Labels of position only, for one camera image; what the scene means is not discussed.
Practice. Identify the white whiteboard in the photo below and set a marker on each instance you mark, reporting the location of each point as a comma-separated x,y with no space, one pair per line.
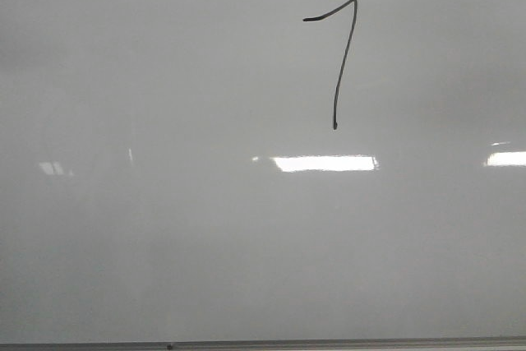
193,170

